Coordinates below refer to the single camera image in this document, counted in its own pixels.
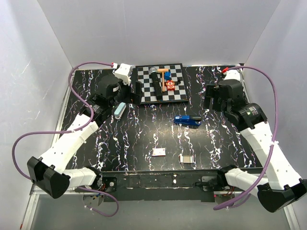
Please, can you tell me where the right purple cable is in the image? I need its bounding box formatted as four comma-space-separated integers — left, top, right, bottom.
213, 66, 280, 211

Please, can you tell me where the purple cable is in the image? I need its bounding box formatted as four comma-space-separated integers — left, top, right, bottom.
213, 66, 280, 211
12, 61, 120, 218

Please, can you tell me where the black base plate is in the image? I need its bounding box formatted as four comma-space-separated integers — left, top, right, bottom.
102, 170, 240, 202

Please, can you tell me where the blue toy block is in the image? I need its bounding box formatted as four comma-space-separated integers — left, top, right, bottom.
164, 71, 171, 81

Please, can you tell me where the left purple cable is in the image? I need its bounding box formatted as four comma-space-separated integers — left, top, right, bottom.
12, 61, 120, 218

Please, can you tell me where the red white staple box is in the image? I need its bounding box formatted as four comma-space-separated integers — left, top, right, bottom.
152, 148, 166, 157

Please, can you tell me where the blue black stapler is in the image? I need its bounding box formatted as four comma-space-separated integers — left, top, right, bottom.
174, 115, 202, 127

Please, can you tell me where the black microphone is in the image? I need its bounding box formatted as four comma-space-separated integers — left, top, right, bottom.
149, 67, 163, 101

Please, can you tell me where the black white checkerboard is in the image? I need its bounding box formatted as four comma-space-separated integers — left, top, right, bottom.
131, 63, 189, 104

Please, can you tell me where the wooden toy hammer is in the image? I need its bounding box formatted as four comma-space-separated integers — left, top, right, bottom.
157, 69, 169, 92

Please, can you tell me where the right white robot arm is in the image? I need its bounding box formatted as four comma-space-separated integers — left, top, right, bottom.
204, 80, 307, 213

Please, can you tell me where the red toy figure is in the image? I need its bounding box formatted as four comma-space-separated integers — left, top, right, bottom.
166, 80, 175, 91

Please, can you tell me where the open staple box tray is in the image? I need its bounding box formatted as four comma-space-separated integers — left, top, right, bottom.
179, 154, 194, 164

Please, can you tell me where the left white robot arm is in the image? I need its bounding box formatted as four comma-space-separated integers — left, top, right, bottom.
27, 74, 142, 199

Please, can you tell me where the light blue stapler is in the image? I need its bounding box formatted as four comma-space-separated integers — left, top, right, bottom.
114, 102, 126, 120

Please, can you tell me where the aluminium frame rail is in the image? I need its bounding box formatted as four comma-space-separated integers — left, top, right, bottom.
20, 69, 77, 227

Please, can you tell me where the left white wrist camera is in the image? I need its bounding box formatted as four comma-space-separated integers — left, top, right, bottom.
114, 63, 132, 86

